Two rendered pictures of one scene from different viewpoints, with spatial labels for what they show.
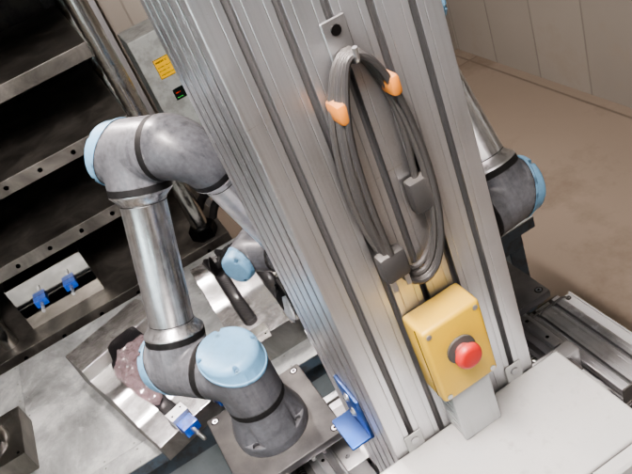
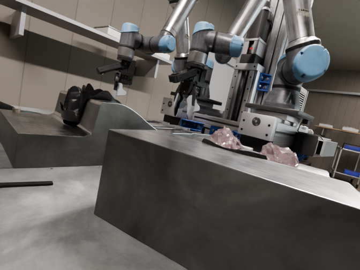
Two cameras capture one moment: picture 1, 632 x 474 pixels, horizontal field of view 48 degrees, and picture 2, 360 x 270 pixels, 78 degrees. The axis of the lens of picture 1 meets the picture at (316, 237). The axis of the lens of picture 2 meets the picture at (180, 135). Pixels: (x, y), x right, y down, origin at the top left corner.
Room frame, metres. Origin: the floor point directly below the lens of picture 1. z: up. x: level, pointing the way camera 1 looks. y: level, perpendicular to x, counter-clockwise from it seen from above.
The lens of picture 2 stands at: (1.88, 0.84, 0.95)
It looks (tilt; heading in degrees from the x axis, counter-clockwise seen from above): 7 degrees down; 237
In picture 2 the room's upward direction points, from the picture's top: 12 degrees clockwise
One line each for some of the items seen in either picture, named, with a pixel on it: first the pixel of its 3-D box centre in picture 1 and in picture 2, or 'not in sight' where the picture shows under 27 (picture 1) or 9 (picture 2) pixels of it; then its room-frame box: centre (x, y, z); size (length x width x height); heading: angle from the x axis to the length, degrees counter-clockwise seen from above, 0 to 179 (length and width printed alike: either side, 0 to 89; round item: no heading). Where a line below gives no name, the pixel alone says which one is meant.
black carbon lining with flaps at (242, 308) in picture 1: (244, 276); (128, 110); (1.67, 0.23, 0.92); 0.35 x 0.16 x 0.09; 12
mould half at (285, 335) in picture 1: (251, 284); (119, 126); (1.69, 0.23, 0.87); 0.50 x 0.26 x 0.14; 12
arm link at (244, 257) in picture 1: (251, 254); (226, 46); (1.30, 0.14, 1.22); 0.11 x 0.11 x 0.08; 53
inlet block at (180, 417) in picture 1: (191, 426); not in sight; (1.27, 0.47, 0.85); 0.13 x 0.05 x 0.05; 30
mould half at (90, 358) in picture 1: (151, 371); (247, 173); (1.53, 0.56, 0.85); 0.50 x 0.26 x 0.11; 30
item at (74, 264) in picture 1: (47, 258); not in sight; (2.35, 0.93, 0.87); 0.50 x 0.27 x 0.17; 12
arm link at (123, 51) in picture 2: not in sight; (125, 54); (1.57, -0.24, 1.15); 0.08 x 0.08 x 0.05
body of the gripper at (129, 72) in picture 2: not in sight; (124, 71); (1.56, -0.24, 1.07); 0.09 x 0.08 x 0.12; 165
